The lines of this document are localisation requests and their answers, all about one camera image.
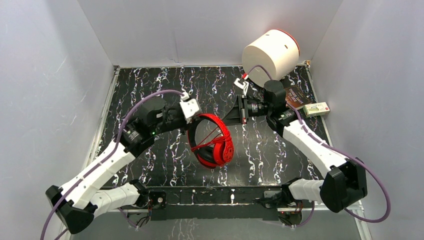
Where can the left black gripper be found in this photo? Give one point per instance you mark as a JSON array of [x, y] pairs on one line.
[[181, 120]]

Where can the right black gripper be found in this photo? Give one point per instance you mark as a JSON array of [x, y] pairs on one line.
[[238, 114]]

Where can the red black headphones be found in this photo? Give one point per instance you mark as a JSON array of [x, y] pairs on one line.
[[217, 152]]

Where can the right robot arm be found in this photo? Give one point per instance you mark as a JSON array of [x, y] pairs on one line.
[[344, 181]]

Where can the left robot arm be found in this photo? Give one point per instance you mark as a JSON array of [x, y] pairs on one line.
[[79, 201]]

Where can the dark paperback book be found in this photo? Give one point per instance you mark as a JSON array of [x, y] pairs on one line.
[[296, 97]]

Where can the white cylindrical container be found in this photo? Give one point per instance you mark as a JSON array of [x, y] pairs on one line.
[[270, 57]]

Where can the small green white box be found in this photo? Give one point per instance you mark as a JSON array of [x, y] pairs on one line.
[[316, 109]]

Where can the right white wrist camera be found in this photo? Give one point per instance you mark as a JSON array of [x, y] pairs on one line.
[[242, 83]]

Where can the black front mounting rail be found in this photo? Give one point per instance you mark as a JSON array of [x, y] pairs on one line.
[[217, 202]]

